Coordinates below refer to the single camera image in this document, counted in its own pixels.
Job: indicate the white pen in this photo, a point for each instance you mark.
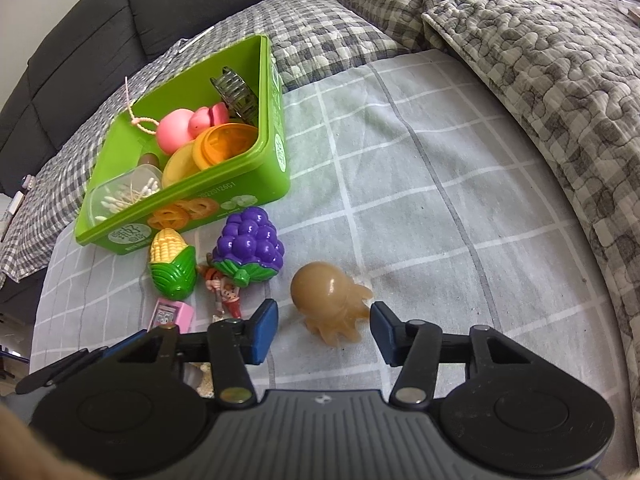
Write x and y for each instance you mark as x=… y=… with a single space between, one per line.
x=197 y=39

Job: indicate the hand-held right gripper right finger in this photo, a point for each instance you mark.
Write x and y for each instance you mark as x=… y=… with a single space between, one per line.
x=384 y=332

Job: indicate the grey patterned quilt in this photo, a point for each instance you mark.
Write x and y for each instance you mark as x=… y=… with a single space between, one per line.
x=575 y=110

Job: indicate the clear cotton swab jar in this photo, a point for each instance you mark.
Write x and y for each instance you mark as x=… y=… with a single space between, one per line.
x=120 y=195

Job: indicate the dark ridged plastic piece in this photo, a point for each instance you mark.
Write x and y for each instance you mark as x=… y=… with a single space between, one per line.
x=240 y=95

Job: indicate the green plastic box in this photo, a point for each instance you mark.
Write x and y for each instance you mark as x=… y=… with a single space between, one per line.
x=240 y=180

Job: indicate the orange toy pumpkin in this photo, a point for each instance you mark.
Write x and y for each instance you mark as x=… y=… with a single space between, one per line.
x=225 y=142

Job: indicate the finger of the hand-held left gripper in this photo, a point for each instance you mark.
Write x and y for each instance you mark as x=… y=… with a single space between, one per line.
x=132 y=339

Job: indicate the toy corn cob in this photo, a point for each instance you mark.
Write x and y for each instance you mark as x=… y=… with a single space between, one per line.
x=170 y=260

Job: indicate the small object on quilt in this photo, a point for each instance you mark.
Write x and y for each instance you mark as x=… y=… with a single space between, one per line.
x=630 y=6

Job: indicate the purple toy grapes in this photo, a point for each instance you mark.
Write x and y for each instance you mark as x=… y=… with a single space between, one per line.
x=250 y=240

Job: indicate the yellow toy pot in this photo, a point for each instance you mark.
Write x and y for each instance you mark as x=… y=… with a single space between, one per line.
x=180 y=165

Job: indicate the small pink box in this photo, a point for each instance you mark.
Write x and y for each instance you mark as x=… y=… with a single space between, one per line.
x=172 y=316

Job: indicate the tan toy starfish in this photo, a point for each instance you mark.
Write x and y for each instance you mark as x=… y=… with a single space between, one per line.
x=204 y=380

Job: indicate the brown gourd-shaped squishy toy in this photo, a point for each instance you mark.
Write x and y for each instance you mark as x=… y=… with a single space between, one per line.
x=148 y=160

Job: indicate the light grey grid blanket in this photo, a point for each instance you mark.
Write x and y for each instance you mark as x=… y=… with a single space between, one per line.
x=450 y=210

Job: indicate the grey checked sofa cover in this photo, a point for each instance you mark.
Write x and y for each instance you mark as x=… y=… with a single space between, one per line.
x=310 y=35

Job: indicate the small cartoon figurine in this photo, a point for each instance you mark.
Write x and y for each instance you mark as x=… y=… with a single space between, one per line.
x=227 y=295

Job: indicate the dark grey sofa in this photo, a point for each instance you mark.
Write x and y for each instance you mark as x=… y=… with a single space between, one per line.
x=100 y=35

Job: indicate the brown toy octopus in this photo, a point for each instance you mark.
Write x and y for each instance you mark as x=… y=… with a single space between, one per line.
x=325 y=295

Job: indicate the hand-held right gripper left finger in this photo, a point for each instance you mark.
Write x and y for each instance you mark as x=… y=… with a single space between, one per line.
x=262 y=332

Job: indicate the white box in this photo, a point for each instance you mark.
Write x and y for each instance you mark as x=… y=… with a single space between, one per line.
x=11 y=215

